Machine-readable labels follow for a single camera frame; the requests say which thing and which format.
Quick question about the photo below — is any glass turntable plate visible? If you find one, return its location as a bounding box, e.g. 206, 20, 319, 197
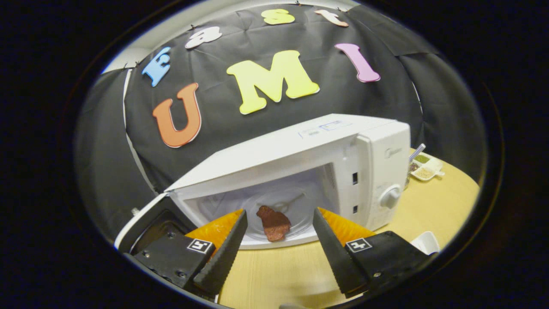
242, 188, 320, 241

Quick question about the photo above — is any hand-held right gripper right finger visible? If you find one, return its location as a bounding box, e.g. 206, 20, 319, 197
312, 208, 431, 298

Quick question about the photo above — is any reddish brown meat piece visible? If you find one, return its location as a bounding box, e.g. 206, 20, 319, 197
256, 205, 292, 242

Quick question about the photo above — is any white compartment tray with beans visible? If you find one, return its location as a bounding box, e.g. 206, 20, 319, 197
410, 152, 446, 182

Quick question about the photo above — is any black backdrop cloth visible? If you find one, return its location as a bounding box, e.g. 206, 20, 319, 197
74, 3, 487, 241

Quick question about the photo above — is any small white rectangular tray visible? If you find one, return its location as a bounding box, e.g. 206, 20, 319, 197
410, 231, 441, 256

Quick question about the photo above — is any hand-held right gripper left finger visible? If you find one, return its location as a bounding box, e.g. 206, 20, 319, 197
132, 209, 248, 297

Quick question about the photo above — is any clear glass jar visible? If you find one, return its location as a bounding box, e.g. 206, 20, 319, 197
404, 160, 419, 189

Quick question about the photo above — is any white microwave oven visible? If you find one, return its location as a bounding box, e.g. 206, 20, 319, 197
114, 113, 411, 254

